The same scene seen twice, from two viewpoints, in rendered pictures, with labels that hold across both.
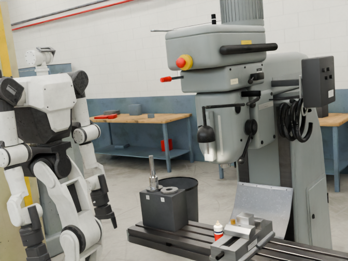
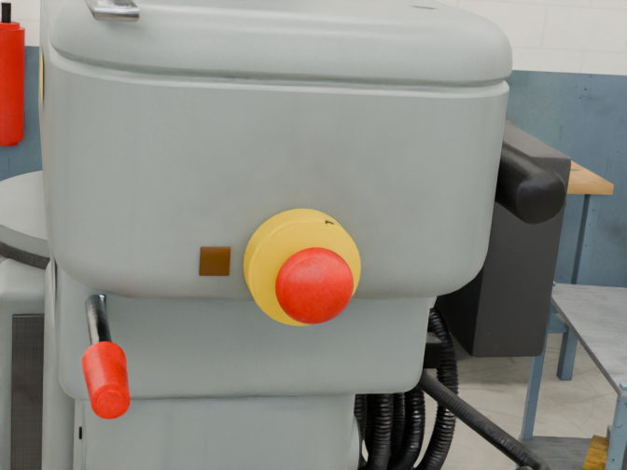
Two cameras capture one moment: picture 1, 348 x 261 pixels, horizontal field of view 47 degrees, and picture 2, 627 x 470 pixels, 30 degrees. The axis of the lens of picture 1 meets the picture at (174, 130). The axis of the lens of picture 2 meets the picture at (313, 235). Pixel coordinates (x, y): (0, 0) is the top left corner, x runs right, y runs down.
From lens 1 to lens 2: 1.30 m
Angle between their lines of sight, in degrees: 53
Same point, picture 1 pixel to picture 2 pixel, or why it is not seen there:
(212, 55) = (480, 228)
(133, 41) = not seen: outside the picture
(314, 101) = (522, 333)
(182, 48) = (274, 161)
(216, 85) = (350, 366)
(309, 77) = (520, 237)
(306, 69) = not seen: hidden behind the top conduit
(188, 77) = (145, 308)
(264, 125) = not seen: hidden behind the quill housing
